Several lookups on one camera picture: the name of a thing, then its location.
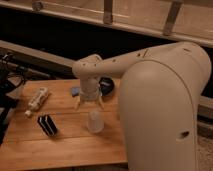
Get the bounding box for metal window rail frame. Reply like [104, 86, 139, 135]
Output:
[0, 0, 213, 48]

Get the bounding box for white tube with label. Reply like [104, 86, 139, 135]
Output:
[25, 87, 50, 117]

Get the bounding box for white ceramic cup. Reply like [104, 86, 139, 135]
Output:
[87, 111, 104, 133]

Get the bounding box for black camera tripod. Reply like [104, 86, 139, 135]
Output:
[0, 54, 26, 145]

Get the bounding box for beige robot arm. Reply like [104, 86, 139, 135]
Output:
[72, 42, 211, 171]

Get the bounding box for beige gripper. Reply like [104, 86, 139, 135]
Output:
[74, 78, 104, 110]

